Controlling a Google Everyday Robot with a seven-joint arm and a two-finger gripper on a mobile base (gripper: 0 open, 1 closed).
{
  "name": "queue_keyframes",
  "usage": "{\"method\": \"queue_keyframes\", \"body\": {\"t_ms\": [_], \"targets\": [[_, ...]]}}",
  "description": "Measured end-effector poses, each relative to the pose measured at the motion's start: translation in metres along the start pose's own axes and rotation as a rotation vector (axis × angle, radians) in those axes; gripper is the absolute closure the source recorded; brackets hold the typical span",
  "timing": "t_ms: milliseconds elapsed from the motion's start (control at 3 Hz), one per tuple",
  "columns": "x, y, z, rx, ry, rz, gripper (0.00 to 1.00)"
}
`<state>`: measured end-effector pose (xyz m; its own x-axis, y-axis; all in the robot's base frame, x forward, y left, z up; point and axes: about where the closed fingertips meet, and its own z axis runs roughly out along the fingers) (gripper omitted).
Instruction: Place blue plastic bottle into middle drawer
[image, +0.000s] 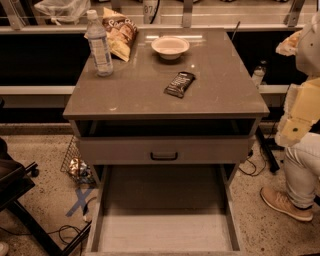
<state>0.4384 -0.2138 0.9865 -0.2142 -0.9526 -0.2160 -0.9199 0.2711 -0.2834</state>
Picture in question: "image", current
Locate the open bottom drawer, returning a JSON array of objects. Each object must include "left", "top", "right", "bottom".
[{"left": 85, "top": 165, "right": 244, "bottom": 256}]

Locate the wire mesh waste basket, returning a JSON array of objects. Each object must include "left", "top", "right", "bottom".
[{"left": 60, "top": 137, "right": 95, "bottom": 185}]

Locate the black office chair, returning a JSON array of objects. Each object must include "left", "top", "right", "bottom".
[{"left": 0, "top": 139, "right": 91, "bottom": 256}]

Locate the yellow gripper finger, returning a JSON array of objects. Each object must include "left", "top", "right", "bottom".
[
  {"left": 275, "top": 78, "right": 320, "bottom": 147},
  {"left": 276, "top": 31, "right": 301, "bottom": 56}
]

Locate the grey drawer cabinet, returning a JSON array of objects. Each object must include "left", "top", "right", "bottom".
[{"left": 64, "top": 28, "right": 269, "bottom": 179}]

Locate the small bottle in background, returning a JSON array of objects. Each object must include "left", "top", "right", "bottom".
[{"left": 252, "top": 60, "right": 267, "bottom": 88}]

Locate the black cable right of cabinet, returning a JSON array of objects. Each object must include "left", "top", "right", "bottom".
[{"left": 238, "top": 149, "right": 268, "bottom": 177}]

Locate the blue tape cross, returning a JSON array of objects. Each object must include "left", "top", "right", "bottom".
[{"left": 66, "top": 187, "right": 94, "bottom": 217}]

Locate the black floor cable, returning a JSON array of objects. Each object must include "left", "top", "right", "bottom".
[{"left": 0, "top": 224, "right": 88, "bottom": 256}]

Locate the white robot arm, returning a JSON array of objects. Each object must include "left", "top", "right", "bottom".
[{"left": 275, "top": 12, "right": 320, "bottom": 147}]

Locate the clear plastic bag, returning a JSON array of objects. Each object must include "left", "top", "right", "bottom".
[{"left": 34, "top": 0, "right": 91, "bottom": 24}]

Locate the yellow chips bag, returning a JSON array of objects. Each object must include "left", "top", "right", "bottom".
[{"left": 100, "top": 8, "right": 138, "bottom": 62}]

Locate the black snack bar wrapper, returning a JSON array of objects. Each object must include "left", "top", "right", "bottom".
[{"left": 164, "top": 71, "right": 196, "bottom": 98}]

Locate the clear plastic water bottle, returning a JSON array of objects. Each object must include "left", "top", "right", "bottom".
[{"left": 86, "top": 10, "right": 113, "bottom": 77}]

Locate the person's leg in light trousers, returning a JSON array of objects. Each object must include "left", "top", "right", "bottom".
[{"left": 284, "top": 133, "right": 320, "bottom": 209}]

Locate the tan shoe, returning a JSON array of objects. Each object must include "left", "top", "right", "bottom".
[{"left": 260, "top": 187, "right": 313, "bottom": 222}]

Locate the white bowl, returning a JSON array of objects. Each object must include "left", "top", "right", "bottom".
[{"left": 151, "top": 37, "right": 190, "bottom": 60}]

